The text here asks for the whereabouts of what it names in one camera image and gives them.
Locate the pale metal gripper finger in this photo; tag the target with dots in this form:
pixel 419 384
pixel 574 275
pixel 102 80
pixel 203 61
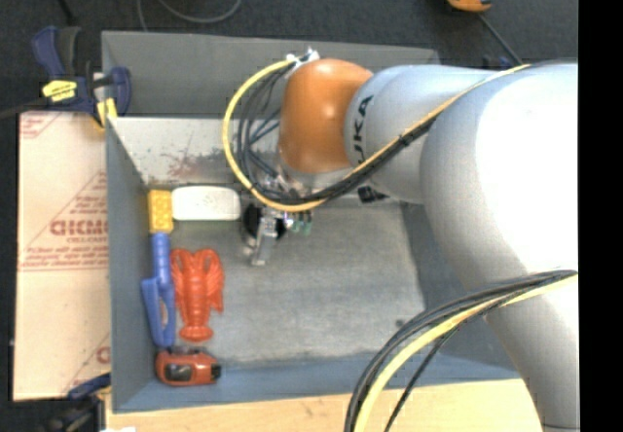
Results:
pixel 269 240
pixel 258 245

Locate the white rounded soap bar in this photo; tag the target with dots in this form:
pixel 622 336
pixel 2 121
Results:
pixel 206 203

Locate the grey metal bin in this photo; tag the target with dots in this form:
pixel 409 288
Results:
pixel 311 294

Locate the orange toy lobster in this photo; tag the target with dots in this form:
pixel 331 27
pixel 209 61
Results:
pixel 197 289

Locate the yellow studded toy brick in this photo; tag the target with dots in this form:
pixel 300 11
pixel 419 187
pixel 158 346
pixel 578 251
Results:
pixel 160 211

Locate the orange tape measure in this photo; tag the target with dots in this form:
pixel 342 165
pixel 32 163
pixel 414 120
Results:
pixel 185 367

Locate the brown cardboard board red print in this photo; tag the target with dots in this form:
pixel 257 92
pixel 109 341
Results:
pixel 58 245

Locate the black cylinder on white bracket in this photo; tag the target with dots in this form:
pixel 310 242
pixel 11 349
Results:
pixel 251 220

